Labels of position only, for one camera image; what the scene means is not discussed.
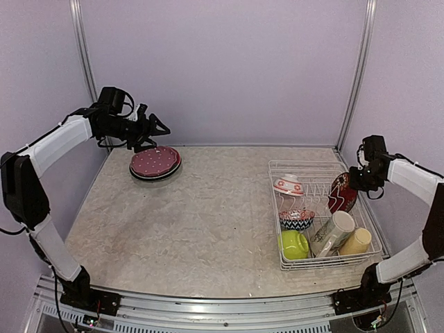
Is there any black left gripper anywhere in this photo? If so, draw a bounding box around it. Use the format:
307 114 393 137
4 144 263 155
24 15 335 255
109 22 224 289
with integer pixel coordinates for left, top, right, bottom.
101 112 171 153

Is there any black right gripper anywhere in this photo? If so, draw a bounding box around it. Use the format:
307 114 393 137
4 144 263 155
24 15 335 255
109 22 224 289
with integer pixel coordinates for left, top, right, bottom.
348 165 382 192

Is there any pink polka dot plate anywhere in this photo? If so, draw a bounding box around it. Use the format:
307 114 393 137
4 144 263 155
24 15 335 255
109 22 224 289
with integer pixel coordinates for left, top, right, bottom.
130 146 181 178

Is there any black rimmed striped plate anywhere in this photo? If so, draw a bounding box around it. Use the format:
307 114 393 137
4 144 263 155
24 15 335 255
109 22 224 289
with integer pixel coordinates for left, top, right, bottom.
128 152 183 182

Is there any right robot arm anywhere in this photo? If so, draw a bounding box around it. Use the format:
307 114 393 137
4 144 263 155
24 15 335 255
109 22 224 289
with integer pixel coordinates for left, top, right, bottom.
350 135 443 308

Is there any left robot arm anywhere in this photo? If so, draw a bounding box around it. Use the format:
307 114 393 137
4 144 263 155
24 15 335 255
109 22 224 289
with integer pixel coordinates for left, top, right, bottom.
1 87 171 309

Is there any dark red floral plate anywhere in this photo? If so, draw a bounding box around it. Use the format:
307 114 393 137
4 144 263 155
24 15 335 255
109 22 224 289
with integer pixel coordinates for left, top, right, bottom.
328 172 358 214

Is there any yellow cup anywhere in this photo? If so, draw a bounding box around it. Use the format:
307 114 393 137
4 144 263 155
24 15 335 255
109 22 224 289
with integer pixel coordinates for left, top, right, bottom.
339 228 372 255

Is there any white printed mug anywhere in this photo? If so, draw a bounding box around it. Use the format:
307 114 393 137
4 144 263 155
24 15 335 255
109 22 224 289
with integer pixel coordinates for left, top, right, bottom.
310 211 355 258

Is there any white red patterned bowl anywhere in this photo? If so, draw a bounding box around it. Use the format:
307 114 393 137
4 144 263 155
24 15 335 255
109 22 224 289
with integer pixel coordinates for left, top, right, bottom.
273 173 305 196

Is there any blue white zigzag bowl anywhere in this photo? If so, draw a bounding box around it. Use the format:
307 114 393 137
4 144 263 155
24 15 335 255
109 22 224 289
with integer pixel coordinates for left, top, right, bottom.
278 209 316 232

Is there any lime green bowl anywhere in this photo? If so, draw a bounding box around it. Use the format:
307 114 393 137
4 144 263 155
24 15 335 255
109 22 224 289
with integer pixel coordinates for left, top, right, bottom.
278 230 309 261

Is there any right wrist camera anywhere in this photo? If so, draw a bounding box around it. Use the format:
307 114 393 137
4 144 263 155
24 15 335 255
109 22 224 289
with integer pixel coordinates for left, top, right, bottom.
356 144 369 170

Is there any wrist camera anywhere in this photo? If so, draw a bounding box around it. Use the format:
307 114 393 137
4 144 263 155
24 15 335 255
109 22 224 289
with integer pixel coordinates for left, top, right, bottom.
128 103 148 121
356 144 369 170

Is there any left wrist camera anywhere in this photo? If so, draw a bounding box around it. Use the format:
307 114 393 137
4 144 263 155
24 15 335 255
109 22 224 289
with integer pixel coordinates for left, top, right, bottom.
128 103 148 121

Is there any white wire dish rack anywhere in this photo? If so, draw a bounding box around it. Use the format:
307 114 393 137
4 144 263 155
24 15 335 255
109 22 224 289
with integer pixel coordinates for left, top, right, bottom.
268 160 382 271

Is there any right aluminium corner post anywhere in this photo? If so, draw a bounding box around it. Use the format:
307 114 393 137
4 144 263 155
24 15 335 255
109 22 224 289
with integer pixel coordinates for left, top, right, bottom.
336 0 377 153

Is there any aluminium corner post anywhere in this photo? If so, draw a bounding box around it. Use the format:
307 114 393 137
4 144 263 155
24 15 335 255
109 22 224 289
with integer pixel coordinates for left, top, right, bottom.
336 0 377 153
68 0 114 152

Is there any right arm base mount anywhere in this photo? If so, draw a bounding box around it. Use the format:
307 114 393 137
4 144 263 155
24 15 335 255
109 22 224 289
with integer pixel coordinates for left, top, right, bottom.
332 289 392 315

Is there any left aluminium corner post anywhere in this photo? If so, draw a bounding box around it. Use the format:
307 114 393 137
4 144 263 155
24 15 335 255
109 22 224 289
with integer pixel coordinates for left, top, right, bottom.
68 0 114 152

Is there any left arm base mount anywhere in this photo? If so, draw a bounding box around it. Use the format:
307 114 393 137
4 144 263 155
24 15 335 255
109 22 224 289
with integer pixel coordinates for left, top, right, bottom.
60 289 121 316

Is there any aluminium front rail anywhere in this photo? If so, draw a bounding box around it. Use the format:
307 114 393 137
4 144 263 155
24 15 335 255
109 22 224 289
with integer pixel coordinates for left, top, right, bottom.
24 275 429 332

